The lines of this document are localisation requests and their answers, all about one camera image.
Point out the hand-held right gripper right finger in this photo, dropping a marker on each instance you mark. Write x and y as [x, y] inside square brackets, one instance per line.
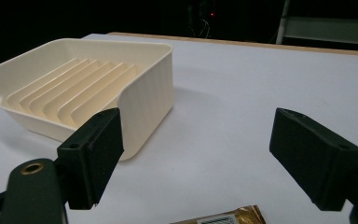
[317, 155]

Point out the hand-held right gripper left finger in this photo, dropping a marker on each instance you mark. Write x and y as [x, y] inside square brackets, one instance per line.
[90, 161]

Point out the cream plastic slotted rack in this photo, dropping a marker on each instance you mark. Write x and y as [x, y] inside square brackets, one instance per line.
[84, 90]

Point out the gold foil snack packet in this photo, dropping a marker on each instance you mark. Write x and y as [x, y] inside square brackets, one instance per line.
[230, 217]

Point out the grey metal stand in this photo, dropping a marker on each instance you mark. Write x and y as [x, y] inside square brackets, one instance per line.
[326, 28]

